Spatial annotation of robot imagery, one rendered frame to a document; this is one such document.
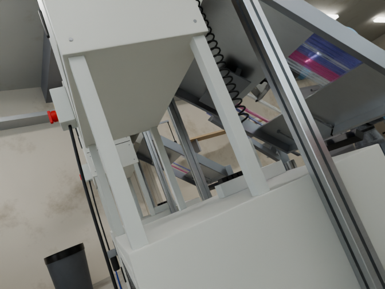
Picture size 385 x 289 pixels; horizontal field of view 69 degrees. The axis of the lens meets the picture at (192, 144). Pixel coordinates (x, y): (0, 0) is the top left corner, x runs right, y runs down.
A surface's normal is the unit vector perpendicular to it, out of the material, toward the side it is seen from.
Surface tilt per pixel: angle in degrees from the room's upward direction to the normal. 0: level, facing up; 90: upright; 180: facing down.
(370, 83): 136
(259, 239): 90
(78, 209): 90
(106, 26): 90
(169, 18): 90
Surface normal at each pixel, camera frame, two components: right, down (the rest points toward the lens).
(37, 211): 0.47, -0.32
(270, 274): 0.29, -0.26
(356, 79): -0.37, 0.86
